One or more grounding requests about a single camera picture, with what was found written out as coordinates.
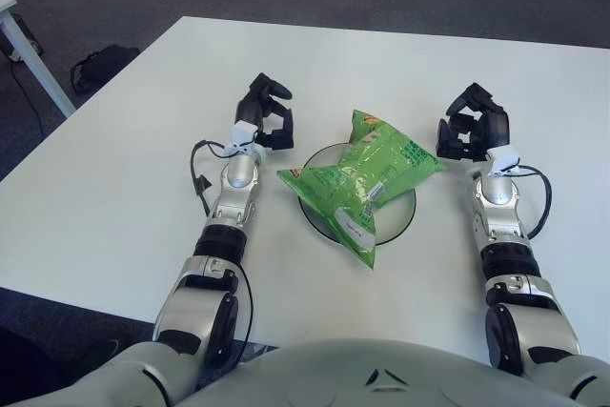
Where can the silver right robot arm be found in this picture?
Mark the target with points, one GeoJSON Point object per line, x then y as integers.
{"type": "Point", "coordinates": [498, 197]}

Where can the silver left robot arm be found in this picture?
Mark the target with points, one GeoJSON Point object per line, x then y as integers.
{"type": "Point", "coordinates": [236, 188]}

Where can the white table leg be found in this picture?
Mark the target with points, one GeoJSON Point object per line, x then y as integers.
{"type": "Point", "coordinates": [33, 64]}

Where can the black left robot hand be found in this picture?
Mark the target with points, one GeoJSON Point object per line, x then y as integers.
{"type": "Point", "coordinates": [250, 107]}

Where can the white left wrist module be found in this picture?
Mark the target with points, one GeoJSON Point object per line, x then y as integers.
{"type": "Point", "coordinates": [243, 135]}

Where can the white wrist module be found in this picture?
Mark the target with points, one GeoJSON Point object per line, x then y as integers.
{"type": "Point", "coordinates": [502, 159]}
{"type": "Point", "coordinates": [243, 135]}

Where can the black backpack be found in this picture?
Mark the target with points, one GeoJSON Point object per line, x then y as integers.
{"type": "Point", "coordinates": [105, 66]}

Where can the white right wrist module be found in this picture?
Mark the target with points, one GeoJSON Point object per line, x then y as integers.
{"type": "Point", "coordinates": [502, 159]}

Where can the green snack bag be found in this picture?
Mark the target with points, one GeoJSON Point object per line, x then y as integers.
{"type": "Point", "coordinates": [362, 173]}

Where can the white plate with black rim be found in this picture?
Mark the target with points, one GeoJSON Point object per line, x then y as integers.
{"type": "Point", "coordinates": [398, 216]}

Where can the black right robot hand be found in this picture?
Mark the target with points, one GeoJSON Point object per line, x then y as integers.
{"type": "Point", "coordinates": [493, 126]}

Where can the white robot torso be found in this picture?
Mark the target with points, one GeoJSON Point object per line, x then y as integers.
{"type": "Point", "coordinates": [381, 378]}

